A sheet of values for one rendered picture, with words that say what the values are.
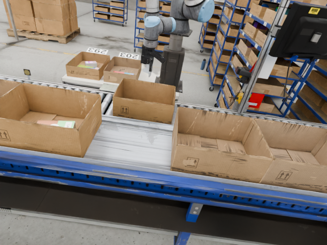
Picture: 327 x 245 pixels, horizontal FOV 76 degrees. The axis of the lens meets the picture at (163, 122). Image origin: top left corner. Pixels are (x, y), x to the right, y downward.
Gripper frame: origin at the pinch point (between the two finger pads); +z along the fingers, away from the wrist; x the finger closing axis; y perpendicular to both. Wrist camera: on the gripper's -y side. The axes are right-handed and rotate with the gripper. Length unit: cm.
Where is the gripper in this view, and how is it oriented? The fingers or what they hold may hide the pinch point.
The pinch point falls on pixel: (150, 73)
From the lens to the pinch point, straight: 153.8
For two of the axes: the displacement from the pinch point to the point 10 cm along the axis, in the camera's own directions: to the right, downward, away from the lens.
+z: -1.3, 7.4, 6.6
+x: -0.8, 6.6, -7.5
